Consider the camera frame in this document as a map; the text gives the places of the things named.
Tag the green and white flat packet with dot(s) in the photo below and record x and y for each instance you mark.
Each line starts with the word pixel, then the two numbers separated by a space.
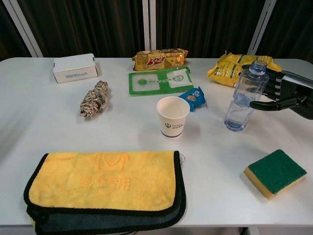
pixel 159 80

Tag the clear plastic water bottle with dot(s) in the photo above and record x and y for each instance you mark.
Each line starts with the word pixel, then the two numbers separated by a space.
pixel 247 98

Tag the yellow snack bag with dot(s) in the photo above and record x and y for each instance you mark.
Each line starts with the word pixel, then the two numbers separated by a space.
pixel 227 71

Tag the golden biscuit package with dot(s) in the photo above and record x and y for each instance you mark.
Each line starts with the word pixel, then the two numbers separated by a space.
pixel 159 60

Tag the white cardboard box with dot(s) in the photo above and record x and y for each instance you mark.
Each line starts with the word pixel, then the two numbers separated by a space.
pixel 74 68

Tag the dark pleated curtain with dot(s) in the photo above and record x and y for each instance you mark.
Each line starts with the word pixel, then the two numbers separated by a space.
pixel 93 24

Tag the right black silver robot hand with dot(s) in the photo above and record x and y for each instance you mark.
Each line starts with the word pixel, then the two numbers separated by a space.
pixel 288 85

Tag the white paper cup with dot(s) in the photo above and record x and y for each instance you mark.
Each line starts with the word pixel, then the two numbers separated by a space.
pixel 172 117

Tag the small blue snack packet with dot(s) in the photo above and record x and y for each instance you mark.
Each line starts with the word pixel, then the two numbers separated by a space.
pixel 194 96

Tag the white metal frame post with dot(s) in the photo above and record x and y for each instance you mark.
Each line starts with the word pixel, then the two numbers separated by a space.
pixel 149 27
pixel 22 27
pixel 260 27

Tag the green and yellow sponge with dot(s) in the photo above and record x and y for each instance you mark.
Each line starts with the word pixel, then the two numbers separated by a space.
pixel 276 172

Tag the yellow towel with black edge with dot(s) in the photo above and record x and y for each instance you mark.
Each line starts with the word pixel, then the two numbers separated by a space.
pixel 105 188

